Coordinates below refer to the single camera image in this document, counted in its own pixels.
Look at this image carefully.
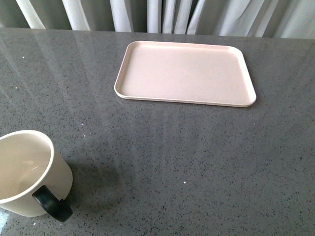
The white smiley mug black handle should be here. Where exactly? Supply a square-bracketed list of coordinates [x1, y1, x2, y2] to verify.
[0, 130, 73, 222]

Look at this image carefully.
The pale pink rectangular tray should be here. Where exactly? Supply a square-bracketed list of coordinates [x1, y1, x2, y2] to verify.
[114, 41, 256, 107]

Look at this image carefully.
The white pleated curtain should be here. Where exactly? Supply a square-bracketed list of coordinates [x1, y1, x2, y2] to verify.
[0, 0, 315, 39]

